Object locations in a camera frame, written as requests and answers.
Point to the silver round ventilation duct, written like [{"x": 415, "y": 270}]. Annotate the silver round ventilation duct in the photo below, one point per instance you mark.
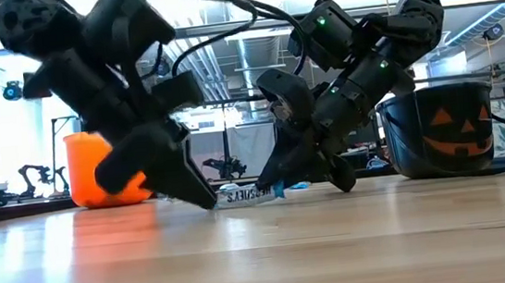
[{"x": 260, "y": 52}]

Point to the black jack-o-lantern bucket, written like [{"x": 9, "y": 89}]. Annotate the black jack-o-lantern bucket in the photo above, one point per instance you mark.
[{"x": 447, "y": 141}]

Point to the black background robot arm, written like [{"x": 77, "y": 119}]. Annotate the black background robot arm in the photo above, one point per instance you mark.
[
  {"x": 35, "y": 174},
  {"x": 227, "y": 166}
]

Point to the blue white chocolate bar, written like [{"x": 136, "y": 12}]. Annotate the blue white chocolate bar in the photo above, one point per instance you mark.
[
  {"x": 248, "y": 195},
  {"x": 301, "y": 185}
]

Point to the orange halloween bucket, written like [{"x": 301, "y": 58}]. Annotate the orange halloween bucket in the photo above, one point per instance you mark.
[{"x": 83, "y": 171}]

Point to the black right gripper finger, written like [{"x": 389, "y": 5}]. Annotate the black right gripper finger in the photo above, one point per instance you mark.
[
  {"x": 341, "y": 172},
  {"x": 292, "y": 123}
]

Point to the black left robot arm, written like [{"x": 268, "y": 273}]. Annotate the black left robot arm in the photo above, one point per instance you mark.
[{"x": 59, "y": 20}]

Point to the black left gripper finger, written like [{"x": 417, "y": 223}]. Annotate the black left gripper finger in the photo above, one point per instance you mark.
[
  {"x": 186, "y": 180},
  {"x": 133, "y": 160}
]

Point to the black background rig frame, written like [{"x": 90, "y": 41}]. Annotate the black background rig frame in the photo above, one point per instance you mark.
[{"x": 58, "y": 123}]

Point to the black ceiling camera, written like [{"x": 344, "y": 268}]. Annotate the black ceiling camera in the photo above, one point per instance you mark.
[
  {"x": 493, "y": 32},
  {"x": 12, "y": 90}
]

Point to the silver flexible duct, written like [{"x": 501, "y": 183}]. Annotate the silver flexible duct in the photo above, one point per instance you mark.
[{"x": 482, "y": 22}]

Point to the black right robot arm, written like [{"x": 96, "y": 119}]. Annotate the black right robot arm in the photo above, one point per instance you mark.
[{"x": 417, "y": 23}]

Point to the grey hanging cloth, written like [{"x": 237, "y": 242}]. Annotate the grey hanging cloth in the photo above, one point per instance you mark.
[{"x": 248, "y": 146}]

